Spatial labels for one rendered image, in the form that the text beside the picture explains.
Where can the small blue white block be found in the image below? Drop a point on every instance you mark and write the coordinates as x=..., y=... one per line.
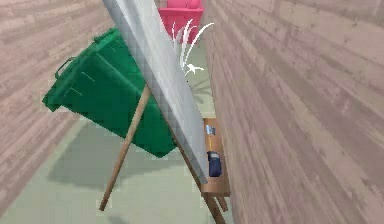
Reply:
x=210, y=129

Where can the yellow pencil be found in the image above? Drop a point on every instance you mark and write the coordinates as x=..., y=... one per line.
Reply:
x=210, y=144

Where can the dark blue board eraser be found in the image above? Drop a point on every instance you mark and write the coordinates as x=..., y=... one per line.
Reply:
x=214, y=165

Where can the grey board wooden easel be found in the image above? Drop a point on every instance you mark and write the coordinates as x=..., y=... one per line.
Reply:
x=160, y=60

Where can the white thin curved stalks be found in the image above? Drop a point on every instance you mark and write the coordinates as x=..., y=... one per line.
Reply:
x=192, y=50

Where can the green wheeled bin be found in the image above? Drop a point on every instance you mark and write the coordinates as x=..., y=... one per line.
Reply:
x=106, y=90

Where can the pink bin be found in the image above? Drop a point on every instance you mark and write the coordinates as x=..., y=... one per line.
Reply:
x=180, y=18

